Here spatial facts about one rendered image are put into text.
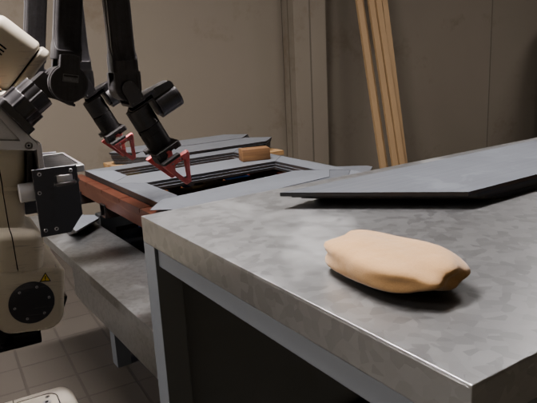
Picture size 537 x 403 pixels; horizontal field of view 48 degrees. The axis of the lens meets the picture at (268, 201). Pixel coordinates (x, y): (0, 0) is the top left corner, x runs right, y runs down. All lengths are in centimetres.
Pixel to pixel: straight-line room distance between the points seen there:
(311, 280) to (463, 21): 573
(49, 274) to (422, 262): 112
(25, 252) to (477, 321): 117
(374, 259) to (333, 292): 5
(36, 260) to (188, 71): 326
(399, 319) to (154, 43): 411
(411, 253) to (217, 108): 420
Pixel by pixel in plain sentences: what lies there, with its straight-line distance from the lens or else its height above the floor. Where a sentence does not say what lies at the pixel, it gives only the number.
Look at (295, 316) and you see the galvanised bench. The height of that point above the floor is 103.
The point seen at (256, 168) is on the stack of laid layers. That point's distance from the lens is 240.
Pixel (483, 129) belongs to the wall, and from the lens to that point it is 658.
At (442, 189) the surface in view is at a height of 107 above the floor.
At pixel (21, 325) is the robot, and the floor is 67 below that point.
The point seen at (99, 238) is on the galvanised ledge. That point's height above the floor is 68.
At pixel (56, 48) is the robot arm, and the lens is 135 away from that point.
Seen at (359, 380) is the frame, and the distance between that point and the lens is 56.
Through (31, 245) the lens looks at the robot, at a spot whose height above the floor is 87.
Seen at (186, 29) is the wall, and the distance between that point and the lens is 464.
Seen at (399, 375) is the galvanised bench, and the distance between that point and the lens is 51.
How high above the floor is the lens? 128
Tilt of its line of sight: 14 degrees down
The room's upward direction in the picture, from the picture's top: 3 degrees counter-clockwise
